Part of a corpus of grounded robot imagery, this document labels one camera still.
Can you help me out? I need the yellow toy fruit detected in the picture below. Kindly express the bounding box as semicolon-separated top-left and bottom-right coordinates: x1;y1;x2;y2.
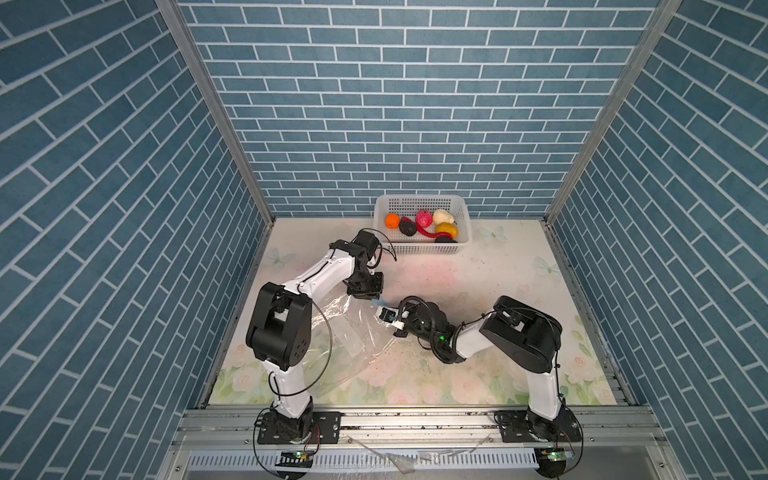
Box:
435;222;458;239

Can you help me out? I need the white plastic mesh basket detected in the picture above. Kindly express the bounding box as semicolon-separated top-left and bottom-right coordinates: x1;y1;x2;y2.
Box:
373;194;473;255

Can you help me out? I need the right circuit board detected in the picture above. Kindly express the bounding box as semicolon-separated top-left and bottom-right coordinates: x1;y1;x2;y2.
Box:
535;448;571;466

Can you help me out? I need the aluminium front rail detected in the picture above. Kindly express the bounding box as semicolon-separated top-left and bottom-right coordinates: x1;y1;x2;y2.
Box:
172;406;666;451

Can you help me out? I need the clear zip top bag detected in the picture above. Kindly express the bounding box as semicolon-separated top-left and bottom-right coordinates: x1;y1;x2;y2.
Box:
301;286;395;398

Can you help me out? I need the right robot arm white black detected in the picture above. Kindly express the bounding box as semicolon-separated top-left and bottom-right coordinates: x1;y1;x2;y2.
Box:
376;295;570;442

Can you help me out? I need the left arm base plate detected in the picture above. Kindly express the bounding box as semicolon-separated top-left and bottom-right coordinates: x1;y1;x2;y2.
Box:
256;410;341;445

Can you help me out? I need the cream toy food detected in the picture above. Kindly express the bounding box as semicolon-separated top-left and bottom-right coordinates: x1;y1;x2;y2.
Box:
432;209;455;225

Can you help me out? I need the dark brown toy food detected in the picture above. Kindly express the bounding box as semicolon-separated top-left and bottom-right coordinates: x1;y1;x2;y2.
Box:
398;217;418;237

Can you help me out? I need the left circuit board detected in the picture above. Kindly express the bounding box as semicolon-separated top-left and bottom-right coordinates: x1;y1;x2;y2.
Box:
275;451;315;470

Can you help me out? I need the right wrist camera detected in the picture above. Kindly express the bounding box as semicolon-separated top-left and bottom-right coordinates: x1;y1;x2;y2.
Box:
384;310;405;334

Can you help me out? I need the pink toy fruit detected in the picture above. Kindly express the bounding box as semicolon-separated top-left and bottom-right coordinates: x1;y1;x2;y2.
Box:
415;210;434;229

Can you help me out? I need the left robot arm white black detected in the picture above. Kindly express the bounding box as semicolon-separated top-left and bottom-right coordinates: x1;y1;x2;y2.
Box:
245;229;383;443

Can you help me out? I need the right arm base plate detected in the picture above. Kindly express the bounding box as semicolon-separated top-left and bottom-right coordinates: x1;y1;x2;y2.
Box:
493;408;583;443

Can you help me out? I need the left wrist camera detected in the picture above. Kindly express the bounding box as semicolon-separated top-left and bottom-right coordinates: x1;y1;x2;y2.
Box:
351;229;381;263

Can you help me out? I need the red toy chili pepper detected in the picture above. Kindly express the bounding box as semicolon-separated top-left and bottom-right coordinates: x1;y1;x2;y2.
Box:
415;223;450;239

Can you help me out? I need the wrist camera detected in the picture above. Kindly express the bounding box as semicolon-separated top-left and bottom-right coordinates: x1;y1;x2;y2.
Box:
384;310;405;334
351;229;381;263

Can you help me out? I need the circuit board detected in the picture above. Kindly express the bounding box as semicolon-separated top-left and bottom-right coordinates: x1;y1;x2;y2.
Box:
535;448;571;466
275;451;315;470

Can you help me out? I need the orange toy fruit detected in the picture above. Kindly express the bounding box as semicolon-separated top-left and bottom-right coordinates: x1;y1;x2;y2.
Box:
385;213;401;230

